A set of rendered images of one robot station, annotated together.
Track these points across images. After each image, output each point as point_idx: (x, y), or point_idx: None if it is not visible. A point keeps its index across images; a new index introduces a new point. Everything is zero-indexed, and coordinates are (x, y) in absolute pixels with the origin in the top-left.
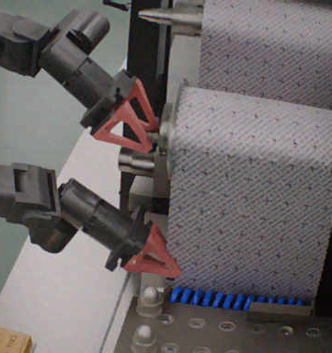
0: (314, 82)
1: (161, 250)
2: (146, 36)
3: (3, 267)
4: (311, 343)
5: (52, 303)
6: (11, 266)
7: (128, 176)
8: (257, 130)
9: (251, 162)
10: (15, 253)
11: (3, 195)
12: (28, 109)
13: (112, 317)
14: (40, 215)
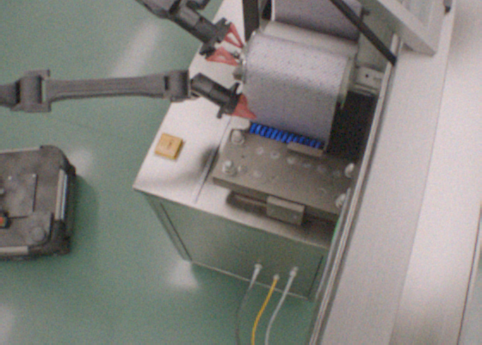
0: (342, 15)
1: (244, 110)
2: None
3: (211, 1)
4: (318, 176)
5: (200, 108)
6: (216, 0)
7: (247, 31)
8: (288, 71)
9: (285, 85)
10: None
11: (156, 93)
12: None
13: (230, 119)
14: (178, 100)
